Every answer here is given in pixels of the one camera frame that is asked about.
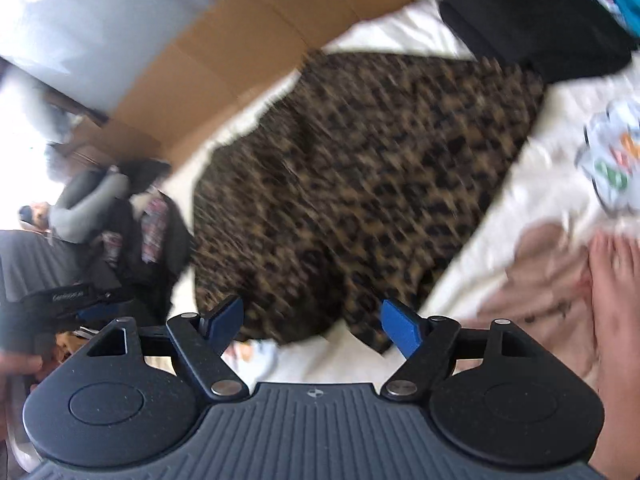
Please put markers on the person's right hand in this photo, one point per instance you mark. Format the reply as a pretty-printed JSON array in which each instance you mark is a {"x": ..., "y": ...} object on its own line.
[{"x": 614, "y": 266}]

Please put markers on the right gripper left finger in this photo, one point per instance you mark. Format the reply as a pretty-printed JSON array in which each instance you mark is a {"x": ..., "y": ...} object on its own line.
[{"x": 200, "y": 341}]

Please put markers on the brown cardboard sheet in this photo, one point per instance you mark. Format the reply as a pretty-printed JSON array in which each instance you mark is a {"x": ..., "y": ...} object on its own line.
[{"x": 230, "y": 55}]

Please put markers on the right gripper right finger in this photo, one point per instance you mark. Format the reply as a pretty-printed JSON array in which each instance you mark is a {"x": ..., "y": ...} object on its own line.
[{"x": 427, "y": 344}]

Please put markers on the black folded garment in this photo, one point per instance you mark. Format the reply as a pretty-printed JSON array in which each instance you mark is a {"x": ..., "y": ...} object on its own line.
[{"x": 558, "y": 39}]

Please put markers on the beige pink garment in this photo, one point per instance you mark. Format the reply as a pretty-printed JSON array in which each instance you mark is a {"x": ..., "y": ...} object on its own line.
[{"x": 547, "y": 292}]

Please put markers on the leopard print garment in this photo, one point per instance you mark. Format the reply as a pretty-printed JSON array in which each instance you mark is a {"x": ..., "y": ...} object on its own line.
[{"x": 361, "y": 184}]

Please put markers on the person's left hand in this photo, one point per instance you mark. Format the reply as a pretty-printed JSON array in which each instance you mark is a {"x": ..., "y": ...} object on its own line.
[{"x": 18, "y": 364}]

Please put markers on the pile of dark clothes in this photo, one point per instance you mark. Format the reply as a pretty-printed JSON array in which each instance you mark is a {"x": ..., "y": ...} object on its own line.
[{"x": 111, "y": 227}]

